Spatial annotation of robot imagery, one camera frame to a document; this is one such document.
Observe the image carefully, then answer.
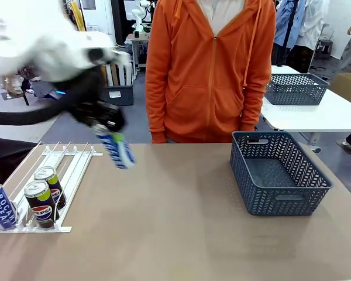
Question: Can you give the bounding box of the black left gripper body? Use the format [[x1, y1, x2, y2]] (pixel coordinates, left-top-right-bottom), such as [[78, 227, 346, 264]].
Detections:
[[71, 99, 127, 133]]

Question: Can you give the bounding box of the blue Pocari Sweat can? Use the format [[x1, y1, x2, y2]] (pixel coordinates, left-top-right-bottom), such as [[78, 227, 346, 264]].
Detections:
[[95, 128, 136, 170], [0, 183, 18, 229]]

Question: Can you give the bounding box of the black Pepsi can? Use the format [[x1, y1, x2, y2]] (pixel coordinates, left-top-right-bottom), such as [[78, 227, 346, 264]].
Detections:
[[23, 180, 60, 229], [33, 166, 67, 211]]

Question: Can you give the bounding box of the blue-grey plastic basket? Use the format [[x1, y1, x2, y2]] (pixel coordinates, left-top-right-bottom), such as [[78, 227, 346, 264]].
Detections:
[[264, 73, 331, 106], [229, 131, 334, 217]]

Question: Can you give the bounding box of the person's right forearm orange sleeve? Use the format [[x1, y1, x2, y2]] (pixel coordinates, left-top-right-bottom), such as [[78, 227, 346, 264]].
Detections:
[[146, 73, 170, 144]]

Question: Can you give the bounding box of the person's left forearm orange sleeve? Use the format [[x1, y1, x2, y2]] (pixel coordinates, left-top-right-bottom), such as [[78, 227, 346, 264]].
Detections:
[[239, 73, 266, 132]]

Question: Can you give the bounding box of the grey bin with boards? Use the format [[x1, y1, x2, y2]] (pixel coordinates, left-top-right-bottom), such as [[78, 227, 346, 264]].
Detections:
[[101, 63, 135, 107]]

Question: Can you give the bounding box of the grey workbench cart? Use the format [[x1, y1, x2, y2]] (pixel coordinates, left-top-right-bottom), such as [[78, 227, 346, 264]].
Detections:
[[125, 32, 150, 71]]

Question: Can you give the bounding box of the yellow roll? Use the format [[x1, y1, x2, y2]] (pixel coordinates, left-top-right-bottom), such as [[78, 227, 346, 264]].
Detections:
[[71, 0, 86, 32]]

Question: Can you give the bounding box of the person in orange hoodie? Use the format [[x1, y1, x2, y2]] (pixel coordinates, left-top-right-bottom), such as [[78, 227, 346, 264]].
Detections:
[[145, 0, 277, 144]]

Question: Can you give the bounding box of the black cloth covered stand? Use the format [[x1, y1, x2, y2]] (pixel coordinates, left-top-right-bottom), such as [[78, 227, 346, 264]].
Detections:
[[0, 137, 39, 185]]

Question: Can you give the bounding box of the white side table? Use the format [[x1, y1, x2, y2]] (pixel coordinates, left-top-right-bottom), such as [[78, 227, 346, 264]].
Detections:
[[260, 64, 351, 153]]

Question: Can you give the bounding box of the black clothes rack pole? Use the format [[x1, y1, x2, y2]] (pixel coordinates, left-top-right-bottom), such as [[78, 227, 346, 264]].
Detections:
[[281, 0, 296, 67]]

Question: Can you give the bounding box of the hanging white coat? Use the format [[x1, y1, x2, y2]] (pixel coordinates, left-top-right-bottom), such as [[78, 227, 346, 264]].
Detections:
[[298, 0, 330, 51]]

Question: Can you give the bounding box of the grey step stool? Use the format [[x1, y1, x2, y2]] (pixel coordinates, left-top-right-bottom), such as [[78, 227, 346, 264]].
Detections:
[[315, 25, 333, 56]]

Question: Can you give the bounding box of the brown cardboard box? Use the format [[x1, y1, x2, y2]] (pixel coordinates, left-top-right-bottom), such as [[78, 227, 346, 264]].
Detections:
[[329, 72, 351, 109]]

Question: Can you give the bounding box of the black robot cable hose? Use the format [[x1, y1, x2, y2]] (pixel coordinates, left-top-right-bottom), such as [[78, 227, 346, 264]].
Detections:
[[0, 68, 104, 126]]

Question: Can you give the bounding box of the white wire can dispenser rack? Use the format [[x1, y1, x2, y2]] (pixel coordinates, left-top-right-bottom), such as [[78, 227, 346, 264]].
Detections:
[[0, 141, 104, 234]]

